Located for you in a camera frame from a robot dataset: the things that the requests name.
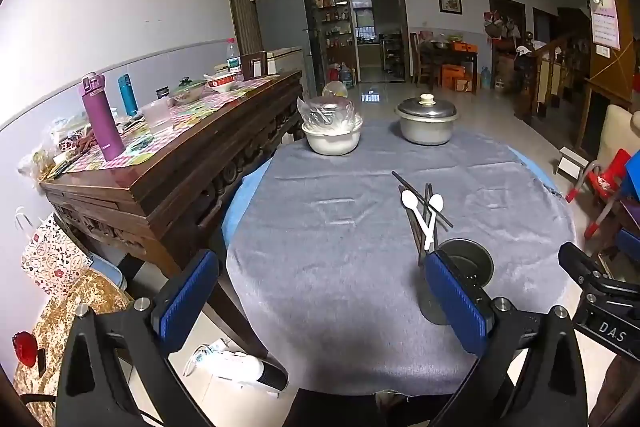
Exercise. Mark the beige armchair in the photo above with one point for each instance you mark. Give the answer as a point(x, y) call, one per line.
point(617, 132)

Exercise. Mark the red child chair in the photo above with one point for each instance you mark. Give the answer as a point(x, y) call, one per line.
point(602, 182)

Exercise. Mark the grey tablecloth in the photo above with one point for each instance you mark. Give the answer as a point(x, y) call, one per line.
point(325, 257)

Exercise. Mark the red-capped water bottle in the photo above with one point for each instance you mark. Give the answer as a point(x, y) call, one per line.
point(233, 59)

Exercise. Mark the blue thermos bottle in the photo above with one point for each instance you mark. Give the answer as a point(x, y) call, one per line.
point(128, 94)

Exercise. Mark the green-lidded glass bowl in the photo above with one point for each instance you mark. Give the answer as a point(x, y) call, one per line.
point(189, 89)

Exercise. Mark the white plastic spoon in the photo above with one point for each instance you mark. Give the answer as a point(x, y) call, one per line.
point(436, 203)
point(409, 200)

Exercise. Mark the pantry shelf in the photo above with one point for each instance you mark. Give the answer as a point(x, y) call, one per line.
point(332, 32)

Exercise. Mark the wall calendar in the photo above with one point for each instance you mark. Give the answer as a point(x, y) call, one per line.
point(604, 14)

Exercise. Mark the wooden dining table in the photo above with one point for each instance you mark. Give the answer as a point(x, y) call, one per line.
point(452, 52)

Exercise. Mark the patterned sideboard cloth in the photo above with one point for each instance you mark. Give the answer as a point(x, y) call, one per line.
point(200, 109)

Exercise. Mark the white handheld appliance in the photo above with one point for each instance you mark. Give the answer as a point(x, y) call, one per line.
point(240, 367)

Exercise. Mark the steel pot with lid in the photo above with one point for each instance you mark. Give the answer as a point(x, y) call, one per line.
point(426, 108)

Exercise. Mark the white box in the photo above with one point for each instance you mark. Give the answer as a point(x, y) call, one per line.
point(285, 61)

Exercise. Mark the wooden stair railing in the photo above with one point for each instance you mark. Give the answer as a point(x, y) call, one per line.
point(550, 72)

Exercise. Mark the clear plastic container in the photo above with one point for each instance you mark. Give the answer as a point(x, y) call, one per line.
point(157, 116)

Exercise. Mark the white step stool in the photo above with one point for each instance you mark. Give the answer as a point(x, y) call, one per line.
point(571, 164)

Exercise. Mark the purple thermos bottle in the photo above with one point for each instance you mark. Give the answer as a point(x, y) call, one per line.
point(102, 117)

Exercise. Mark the grey refrigerator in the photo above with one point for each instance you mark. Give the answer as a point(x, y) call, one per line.
point(280, 22)

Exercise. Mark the red and white bowl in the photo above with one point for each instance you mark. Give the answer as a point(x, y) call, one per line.
point(220, 84)

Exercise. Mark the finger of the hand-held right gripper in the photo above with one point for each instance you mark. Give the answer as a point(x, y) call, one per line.
point(631, 243)
point(582, 264)

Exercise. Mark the light blue stool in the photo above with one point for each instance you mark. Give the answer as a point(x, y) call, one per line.
point(110, 272)

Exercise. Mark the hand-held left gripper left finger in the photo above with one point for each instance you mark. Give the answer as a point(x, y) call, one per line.
point(185, 302)

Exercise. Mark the blue plastic chair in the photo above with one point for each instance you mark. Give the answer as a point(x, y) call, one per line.
point(633, 177)

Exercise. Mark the gold patterned cloth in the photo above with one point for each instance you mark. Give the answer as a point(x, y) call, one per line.
point(75, 302)

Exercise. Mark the wooden card holder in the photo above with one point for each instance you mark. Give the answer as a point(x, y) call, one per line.
point(254, 66)

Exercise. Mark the red round object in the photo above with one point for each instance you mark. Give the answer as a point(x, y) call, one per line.
point(24, 348)

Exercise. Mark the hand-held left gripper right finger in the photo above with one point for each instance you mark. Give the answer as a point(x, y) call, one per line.
point(455, 302)

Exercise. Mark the patterned gift bag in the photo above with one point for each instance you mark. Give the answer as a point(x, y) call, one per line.
point(50, 257)

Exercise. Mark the blue round table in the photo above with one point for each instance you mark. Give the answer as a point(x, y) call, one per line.
point(237, 207)

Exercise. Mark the carved wooden sideboard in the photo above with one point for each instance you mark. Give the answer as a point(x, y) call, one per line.
point(175, 187)

